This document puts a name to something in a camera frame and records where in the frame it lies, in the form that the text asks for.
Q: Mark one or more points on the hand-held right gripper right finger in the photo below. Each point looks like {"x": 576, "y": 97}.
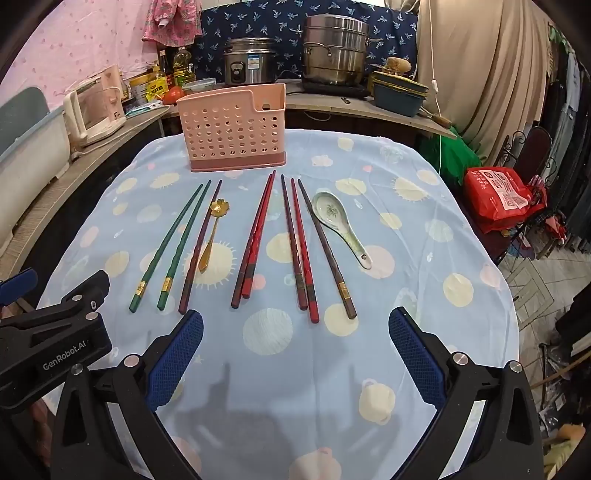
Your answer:
{"x": 415, "y": 360}

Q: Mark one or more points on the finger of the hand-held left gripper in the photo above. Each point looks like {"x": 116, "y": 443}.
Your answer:
{"x": 18, "y": 280}
{"x": 78, "y": 300}

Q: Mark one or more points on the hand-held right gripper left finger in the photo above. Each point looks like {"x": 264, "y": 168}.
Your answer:
{"x": 178, "y": 360}

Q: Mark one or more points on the green chopstick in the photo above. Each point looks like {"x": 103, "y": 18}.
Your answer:
{"x": 140, "y": 288}
{"x": 167, "y": 282}

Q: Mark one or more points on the purple chopstick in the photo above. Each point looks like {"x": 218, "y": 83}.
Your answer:
{"x": 187, "y": 295}

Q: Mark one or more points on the brown chopstick with gold band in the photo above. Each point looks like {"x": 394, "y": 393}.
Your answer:
{"x": 344, "y": 291}

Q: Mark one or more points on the dark red chopstick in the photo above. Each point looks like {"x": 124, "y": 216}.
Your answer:
{"x": 300, "y": 295}

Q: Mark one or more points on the white ceramic soup spoon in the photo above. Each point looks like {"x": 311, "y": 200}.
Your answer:
{"x": 325, "y": 210}

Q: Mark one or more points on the pink perforated utensil holder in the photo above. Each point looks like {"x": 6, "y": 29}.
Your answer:
{"x": 221, "y": 129}

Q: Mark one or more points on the red black chopstick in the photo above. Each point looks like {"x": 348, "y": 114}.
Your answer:
{"x": 238, "y": 295}
{"x": 248, "y": 288}

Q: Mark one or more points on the light blue dotted tablecloth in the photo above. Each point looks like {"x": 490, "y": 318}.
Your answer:
{"x": 295, "y": 369}

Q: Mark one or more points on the white plastic storage tub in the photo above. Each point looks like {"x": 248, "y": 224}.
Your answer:
{"x": 27, "y": 152}

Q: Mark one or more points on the gold flower spoon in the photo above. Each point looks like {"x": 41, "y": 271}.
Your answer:
{"x": 220, "y": 206}

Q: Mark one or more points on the red plastic bag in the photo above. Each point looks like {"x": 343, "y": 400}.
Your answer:
{"x": 501, "y": 194}

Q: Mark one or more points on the blue white packet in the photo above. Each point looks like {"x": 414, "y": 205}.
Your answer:
{"x": 145, "y": 110}

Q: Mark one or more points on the green bag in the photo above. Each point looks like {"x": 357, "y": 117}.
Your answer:
{"x": 455, "y": 157}

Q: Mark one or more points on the yellow label can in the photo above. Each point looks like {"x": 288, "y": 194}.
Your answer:
{"x": 154, "y": 90}

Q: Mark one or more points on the red tomato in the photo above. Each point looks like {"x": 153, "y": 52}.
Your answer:
{"x": 174, "y": 96}

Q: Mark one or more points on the pink dotted curtain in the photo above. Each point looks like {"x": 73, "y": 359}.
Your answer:
{"x": 78, "y": 46}

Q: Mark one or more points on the clear lidded food container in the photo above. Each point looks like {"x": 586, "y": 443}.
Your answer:
{"x": 201, "y": 85}

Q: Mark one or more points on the black metal chair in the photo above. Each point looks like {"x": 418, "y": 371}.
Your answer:
{"x": 538, "y": 143}

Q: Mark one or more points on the dark glass bottle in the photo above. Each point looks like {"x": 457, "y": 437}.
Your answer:
{"x": 163, "y": 64}

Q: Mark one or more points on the yellow oil bottle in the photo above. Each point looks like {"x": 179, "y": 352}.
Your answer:
{"x": 183, "y": 69}

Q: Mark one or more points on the blue stacked pots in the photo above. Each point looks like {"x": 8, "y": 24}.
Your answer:
{"x": 397, "y": 97}

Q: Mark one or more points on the black induction cooker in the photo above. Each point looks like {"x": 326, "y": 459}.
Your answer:
{"x": 332, "y": 88}

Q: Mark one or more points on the hanging dark clothes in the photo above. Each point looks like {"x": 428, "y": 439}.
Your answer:
{"x": 568, "y": 115}

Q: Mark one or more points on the pink hanging garment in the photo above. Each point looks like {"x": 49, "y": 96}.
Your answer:
{"x": 173, "y": 21}

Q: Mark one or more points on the steel rice cooker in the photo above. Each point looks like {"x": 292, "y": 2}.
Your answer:
{"x": 251, "y": 60}

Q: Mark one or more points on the brown sponge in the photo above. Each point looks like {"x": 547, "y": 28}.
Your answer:
{"x": 396, "y": 64}

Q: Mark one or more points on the beige curtain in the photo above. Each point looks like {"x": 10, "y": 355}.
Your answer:
{"x": 485, "y": 60}

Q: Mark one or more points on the steel steamer pot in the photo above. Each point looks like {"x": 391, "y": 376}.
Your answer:
{"x": 337, "y": 50}

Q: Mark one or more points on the blue floral cloth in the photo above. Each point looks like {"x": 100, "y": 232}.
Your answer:
{"x": 277, "y": 23}

